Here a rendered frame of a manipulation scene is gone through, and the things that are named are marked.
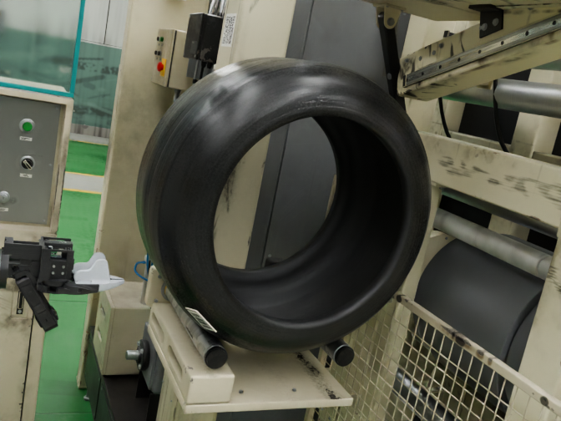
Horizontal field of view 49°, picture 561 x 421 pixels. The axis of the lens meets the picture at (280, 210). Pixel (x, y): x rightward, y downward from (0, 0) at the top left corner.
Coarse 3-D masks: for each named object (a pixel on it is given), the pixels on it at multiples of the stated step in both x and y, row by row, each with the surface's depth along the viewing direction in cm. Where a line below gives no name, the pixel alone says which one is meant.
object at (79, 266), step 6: (96, 252) 113; (90, 258) 113; (96, 258) 113; (102, 258) 114; (78, 264) 113; (84, 264) 113; (90, 264) 113; (72, 270) 112; (78, 270) 113; (114, 276) 115
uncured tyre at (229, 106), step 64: (256, 64) 114; (320, 64) 111; (192, 128) 105; (256, 128) 104; (384, 128) 114; (192, 192) 103; (384, 192) 142; (192, 256) 106; (320, 256) 149; (384, 256) 137; (256, 320) 114; (320, 320) 120
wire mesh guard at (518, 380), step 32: (320, 352) 173; (384, 352) 147; (480, 352) 118; (352, 384) 158; (384, 384) 146; (480, 384) 118; (320, 416) 171; (352, 416) 156; (384, 416) 144; (480, 416) 117
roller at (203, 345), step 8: (168, 296) 141; (176, 304) 135; (176, 312) 134; (184, 312) 130; (184, 320) 128; (192, 320) 126; (192, 328) 124; (200, 328) 122; (192, 336) 122; (200, 336) 120; (208, 336) 119; (200, 344) 118; (208, 344) 116; (216, 344) 116; (200, 352) 117; (208, 352) 114; (216, 352) 115; (224, 352) 115; (208, 360) 114; (216, 360) 115; (224, 360) 116
